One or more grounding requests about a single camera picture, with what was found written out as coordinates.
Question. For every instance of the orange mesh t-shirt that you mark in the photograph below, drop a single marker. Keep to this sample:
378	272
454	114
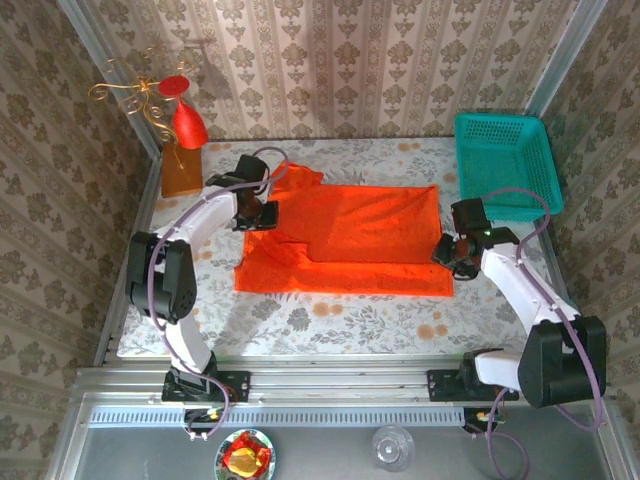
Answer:
360	235

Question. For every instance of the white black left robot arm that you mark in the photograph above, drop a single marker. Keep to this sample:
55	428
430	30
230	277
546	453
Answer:
187	340

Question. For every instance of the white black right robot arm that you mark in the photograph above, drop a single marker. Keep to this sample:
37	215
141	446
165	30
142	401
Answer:
520	285

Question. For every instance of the teal perforated plastic basket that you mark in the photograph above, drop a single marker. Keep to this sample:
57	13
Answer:
505	165

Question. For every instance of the red wine glass ornament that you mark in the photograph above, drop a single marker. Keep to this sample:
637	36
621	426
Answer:
189	127

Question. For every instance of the floral patterned table mat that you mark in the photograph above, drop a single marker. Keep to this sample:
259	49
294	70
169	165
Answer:
350	325

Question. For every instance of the clear drinking glass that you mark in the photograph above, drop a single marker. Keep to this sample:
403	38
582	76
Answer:
392	447

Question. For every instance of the red foil wrapped candy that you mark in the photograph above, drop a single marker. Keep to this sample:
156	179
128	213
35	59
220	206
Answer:
240	442

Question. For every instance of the yellow foil wrapped candy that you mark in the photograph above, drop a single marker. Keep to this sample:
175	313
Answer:
245	460

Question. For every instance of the small patterned plate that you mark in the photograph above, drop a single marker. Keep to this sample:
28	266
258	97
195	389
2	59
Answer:
220	462

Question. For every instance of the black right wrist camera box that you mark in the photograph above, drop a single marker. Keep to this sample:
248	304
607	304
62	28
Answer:
442	250

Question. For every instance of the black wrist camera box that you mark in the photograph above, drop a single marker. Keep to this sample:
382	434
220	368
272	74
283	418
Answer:
268	216
442	250

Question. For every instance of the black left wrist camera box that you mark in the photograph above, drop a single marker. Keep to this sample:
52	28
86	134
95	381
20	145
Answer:
268	216

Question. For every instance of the aluminium frame post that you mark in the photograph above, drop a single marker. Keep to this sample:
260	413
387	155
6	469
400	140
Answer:
568	50
83	30

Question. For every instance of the aluminium mounting rail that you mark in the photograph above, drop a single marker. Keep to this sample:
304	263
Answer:
340	385

